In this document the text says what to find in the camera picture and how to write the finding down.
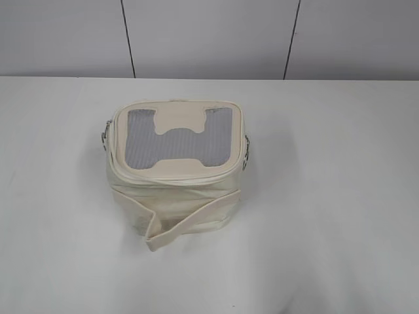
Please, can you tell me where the cream bag with mesh window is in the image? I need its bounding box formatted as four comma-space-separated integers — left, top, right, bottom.
104, 99, 246, 251

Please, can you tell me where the silver zipper pull with ring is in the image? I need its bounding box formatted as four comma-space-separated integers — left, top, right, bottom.
101, 120, 112, 147

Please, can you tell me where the silver zipper pull right side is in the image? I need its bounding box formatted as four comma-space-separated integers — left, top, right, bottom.
242, 135, 250, 171

